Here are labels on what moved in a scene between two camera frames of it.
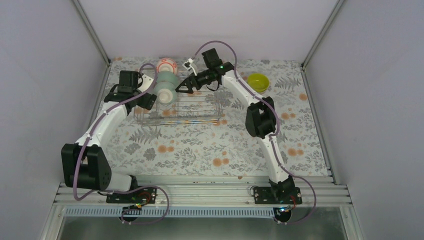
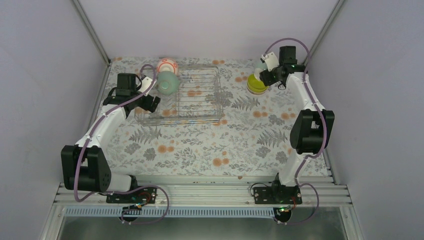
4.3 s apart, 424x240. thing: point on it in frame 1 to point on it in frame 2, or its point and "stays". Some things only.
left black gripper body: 144,103 stays
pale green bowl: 165,92 to 259,67
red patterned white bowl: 166,64 stays
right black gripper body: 205,81 to 270,80
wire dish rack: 201,107 stays
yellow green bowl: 258,82 stays
